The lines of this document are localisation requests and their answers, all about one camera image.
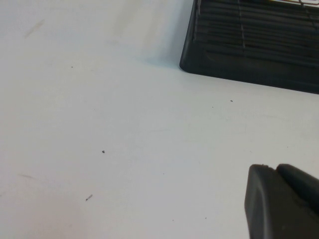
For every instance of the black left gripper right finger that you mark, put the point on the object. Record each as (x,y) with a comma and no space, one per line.
(301,181)

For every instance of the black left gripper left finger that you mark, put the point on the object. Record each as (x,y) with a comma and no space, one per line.
(269,204)

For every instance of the black plastic drip tray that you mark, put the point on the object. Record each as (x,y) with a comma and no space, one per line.
(249,72)

